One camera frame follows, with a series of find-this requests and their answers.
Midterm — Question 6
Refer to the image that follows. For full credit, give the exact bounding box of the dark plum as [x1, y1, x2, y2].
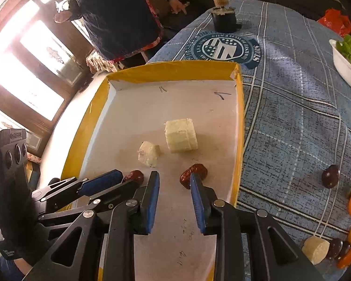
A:
[322, 164, 340, 189]
[326, 238, 343, 259]

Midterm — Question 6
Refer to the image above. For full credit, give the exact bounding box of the red jujube date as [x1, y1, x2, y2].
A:
[122, 170, 144, 185]
[179, 163, 209, 190]

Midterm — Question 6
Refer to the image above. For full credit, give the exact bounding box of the small white sugarcane chunk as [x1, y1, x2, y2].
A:
[138, 141, 161, 167]

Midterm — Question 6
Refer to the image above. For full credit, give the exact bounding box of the large white sugarcane chunk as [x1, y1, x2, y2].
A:
[165, 118, 198, 153]

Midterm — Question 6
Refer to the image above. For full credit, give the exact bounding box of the yellow-rimmed white tray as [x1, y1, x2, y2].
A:
[61, 60, 244, 280]

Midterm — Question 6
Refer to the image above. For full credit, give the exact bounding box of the blue plaid tablecloth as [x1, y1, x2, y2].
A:
[147, 0, 351, 281]

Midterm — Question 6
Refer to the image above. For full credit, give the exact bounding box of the person in dark apron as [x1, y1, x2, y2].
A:
[54, 0, 186, 68]

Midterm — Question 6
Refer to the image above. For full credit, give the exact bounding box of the white bowl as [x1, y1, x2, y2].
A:
[329, 39, 351, 87]

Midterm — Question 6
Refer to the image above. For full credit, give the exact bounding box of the black jar with cork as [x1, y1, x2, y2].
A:
[209, 0, 241, 34]

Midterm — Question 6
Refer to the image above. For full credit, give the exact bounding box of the red plastic bag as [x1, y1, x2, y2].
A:
[317, 8, 351, 37]

